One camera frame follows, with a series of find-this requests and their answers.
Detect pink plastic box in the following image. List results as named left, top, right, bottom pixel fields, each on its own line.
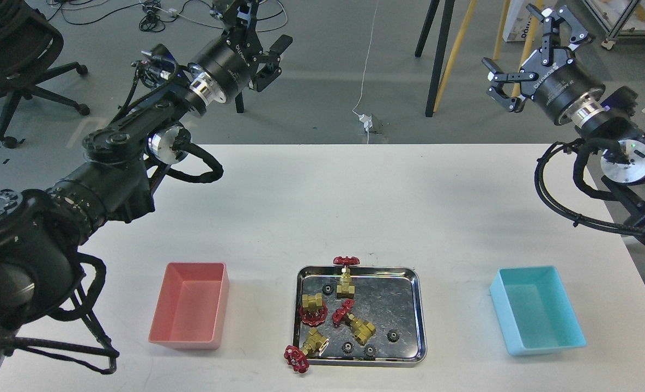
left=148, top=262, right=230, bottom=350

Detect black floor cables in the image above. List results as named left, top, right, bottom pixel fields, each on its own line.
left=45, top=0, right=289, bottom=33

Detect blue plastic box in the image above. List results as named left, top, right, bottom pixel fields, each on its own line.
left=490, top=266, right=587, bottom=356

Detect brass valve tray bottom left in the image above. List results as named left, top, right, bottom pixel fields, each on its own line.
left=283, top=327, right=330, bottom=373

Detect black office chair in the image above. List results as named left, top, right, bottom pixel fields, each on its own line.
left=0, top=1, right=89, bottom=149

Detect brass valve top of tray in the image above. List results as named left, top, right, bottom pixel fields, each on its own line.
left=333, top=256, right=360, bottom=299

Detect black gear bottom right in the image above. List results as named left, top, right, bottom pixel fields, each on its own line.
left=364, top=344, right=377, bottom=362

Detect brass valve tray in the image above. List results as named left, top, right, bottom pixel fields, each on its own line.
left=283, top=327, right=330, bottom=373
left=332, top=299, right=376, bottom=345

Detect aluminium frame cart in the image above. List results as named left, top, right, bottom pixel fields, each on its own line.
left=583, top=1, right=645, bottom=51

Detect brass valve tray centre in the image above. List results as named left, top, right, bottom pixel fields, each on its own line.
left=332, top=299, right=376, bottom=345

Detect yellow wooden stool legs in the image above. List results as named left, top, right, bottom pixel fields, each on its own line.
left=434, top=1, right=537, bottom=114

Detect black gear top left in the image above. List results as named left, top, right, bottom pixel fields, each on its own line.
left=321, top=284, right=334, bottom=296

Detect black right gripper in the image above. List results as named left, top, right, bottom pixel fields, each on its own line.
left=482, top=4, right=606, bottom=127

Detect cardboard box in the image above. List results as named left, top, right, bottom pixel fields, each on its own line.
left=502, top=1, right=543, bottom=42

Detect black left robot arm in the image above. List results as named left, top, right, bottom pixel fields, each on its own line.
left=0, top=1, right=293, bottom=375

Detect brass valve red handwheel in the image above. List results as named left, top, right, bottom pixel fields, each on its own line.
left=298, top=292, right=328, bottom=327

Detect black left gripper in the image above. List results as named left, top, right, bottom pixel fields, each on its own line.
left=188, top=1, right=293, bottom=105

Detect black tripod leg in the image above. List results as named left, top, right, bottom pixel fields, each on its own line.
left=235, top=91, right=245, bottom=114

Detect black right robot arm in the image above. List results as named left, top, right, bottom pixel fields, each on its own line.
left=482, top=4, right=645, bottom=245

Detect black stool legs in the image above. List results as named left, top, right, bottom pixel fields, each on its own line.
left=415, top=1, right=455, bottom=118

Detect metal tray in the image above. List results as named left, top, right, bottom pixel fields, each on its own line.
left=290, top=265, right=427, bottom=367

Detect white cable with plug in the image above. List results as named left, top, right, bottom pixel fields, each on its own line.
left=352, top=0, right=381, bottom=145

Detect black gear bottom centre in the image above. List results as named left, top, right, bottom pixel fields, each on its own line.
left=342, top=341, right=355, bottom=355

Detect black gear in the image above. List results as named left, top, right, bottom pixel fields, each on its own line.
left=342, top=341, right=355, bottom=355
left=364, top=344, right=377, bottom=362
left=321, top=284, right=334, bottom=296
left=386, top=328, right=400, bottom=343

